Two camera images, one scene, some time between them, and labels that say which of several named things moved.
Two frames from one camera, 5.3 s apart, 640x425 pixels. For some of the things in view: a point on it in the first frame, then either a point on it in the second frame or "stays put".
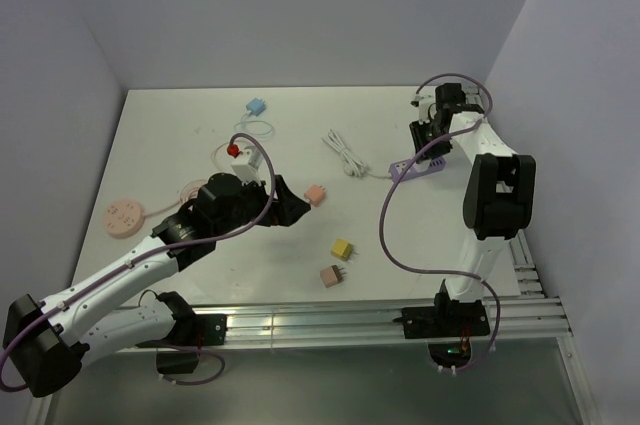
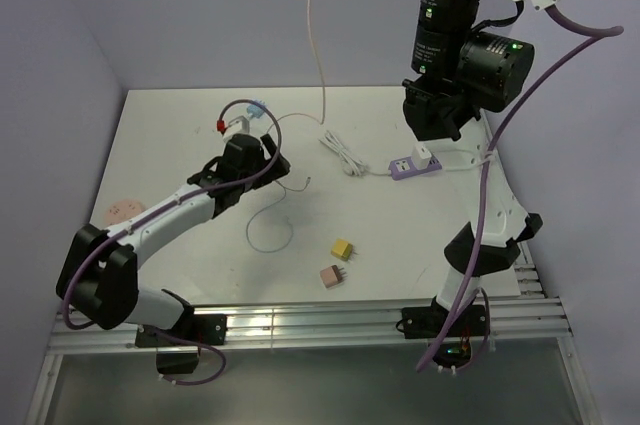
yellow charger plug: x=342 y=249 stays put
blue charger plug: x=257 y=106 stays put
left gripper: x=288 y=209 → x=280 y=169
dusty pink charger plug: x=332 y=275 stays put
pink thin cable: x=214 y=153 → x=299 y=113
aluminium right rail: x=527 y=281 stays put
